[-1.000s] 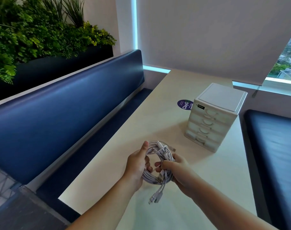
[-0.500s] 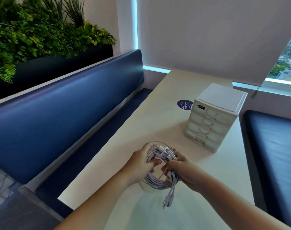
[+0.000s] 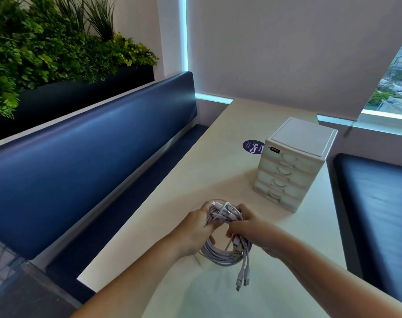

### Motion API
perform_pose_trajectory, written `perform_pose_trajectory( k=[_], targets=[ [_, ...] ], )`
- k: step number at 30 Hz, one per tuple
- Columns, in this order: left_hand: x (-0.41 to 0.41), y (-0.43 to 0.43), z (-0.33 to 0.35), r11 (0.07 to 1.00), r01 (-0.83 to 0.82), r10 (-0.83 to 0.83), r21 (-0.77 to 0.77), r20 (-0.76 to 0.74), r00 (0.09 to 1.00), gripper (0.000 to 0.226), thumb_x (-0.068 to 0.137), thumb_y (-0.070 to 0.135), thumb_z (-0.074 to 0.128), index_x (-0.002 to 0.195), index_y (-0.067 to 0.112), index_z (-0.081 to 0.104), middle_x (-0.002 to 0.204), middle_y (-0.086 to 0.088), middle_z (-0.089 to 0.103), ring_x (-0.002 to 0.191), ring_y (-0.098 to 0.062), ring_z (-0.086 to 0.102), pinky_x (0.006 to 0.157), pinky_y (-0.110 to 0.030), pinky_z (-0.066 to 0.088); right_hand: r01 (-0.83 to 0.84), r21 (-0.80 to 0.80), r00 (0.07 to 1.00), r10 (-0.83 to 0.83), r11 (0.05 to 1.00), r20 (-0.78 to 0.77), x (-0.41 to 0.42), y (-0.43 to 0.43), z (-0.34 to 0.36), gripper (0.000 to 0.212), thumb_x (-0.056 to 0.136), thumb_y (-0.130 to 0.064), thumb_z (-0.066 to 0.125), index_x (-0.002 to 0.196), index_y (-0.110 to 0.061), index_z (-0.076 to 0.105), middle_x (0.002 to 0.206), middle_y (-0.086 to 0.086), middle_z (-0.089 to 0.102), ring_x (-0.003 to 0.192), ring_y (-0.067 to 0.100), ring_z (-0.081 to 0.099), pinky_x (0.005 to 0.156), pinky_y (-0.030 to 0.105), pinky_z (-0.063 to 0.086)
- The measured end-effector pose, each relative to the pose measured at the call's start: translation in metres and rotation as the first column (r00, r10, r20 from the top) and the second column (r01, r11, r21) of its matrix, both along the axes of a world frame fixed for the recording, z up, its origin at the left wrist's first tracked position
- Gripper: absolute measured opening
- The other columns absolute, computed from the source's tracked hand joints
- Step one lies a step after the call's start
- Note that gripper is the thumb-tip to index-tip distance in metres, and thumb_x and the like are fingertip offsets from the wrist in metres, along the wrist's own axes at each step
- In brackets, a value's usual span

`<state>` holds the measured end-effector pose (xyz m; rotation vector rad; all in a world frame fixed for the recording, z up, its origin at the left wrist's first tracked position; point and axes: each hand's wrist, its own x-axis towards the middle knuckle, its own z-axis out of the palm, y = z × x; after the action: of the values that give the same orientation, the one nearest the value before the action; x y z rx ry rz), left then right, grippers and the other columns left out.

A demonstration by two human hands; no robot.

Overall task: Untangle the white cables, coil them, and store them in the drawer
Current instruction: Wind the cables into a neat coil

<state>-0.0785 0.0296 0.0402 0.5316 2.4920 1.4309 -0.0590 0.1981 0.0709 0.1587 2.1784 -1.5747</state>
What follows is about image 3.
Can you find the person's left forearm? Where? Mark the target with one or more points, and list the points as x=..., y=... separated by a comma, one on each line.
x=131, y=284

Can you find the white table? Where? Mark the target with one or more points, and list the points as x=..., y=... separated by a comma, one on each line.
x=204, y=168

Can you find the white roller blind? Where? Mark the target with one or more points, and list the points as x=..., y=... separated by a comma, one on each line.
x=287, y=49

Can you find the white mini drawer cabinet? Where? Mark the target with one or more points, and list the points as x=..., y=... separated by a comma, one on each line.
x=302, y=135

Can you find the person's left hand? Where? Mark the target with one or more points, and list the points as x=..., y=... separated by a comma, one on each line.
x=192, y=231

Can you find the blue padded bench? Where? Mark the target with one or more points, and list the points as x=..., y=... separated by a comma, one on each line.
x=71, y=165
x=379, y=211

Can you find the black planter box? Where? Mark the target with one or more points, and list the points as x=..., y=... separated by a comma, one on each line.
x=71, y=96

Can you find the person's right hand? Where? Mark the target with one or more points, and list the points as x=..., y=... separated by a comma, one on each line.
x=263, y=235

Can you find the green leafy plants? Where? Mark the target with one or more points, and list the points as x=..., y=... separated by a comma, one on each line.
x=38, y=56

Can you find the glass window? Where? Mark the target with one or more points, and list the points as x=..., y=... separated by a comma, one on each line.
x=393, y=89

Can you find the person's right forearm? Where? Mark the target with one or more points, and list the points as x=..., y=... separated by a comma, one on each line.
x=336, y=278

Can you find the round purple sticker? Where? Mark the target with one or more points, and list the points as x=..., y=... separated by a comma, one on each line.
x=253, y=147

